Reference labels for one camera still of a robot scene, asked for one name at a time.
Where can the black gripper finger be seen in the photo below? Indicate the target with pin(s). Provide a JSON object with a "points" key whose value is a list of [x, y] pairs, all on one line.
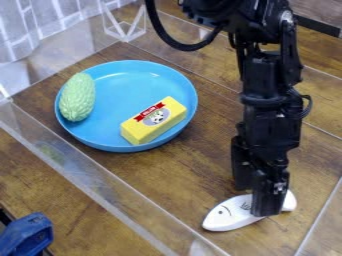
{"points": [[269, 192], [241, 164]]}

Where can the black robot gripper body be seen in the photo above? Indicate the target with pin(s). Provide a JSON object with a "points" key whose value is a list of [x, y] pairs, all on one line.
{"points": [[269, 135]]}

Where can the white wooden fish toy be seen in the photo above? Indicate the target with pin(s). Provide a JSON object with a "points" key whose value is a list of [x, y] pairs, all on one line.
{"points": [[232, 214]]}

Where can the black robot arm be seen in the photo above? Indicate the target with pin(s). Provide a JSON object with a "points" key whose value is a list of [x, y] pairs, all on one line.
{"points": [[263, 33]]}

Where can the blue round plastic tray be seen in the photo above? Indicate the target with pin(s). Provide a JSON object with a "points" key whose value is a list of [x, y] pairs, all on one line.
{"points": [[129, 86]]}

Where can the yellow butter block toy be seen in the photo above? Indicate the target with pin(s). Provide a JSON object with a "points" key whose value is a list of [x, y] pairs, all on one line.
{"points": [[154, 121]]}

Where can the green bitter melon toy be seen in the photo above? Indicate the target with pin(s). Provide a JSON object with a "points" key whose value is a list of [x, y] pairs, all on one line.
{"points": [[78, 97]]}

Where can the blue clamp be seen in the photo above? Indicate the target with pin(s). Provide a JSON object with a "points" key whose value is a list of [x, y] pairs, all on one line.
{"points": [[27, 236]]}

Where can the clear acrylic enclosure wall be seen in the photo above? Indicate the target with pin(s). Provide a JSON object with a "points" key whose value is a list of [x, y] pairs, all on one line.
{"points": [[137, 204]]}

